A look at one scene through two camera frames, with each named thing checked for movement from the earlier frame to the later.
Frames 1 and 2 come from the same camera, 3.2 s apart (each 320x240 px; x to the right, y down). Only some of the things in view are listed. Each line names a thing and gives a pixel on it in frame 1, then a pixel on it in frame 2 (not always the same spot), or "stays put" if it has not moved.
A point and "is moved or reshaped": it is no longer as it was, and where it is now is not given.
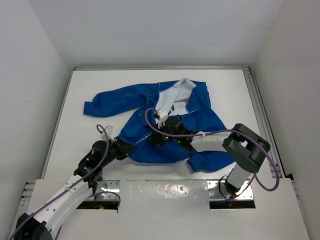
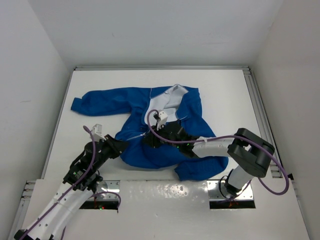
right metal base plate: (218, 192) stays put
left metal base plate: (112, 186) stays put
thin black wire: (219, 184) stays put
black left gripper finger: (127, 149) -> (118, 146)
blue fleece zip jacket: (145, 106) is moved or reshaped
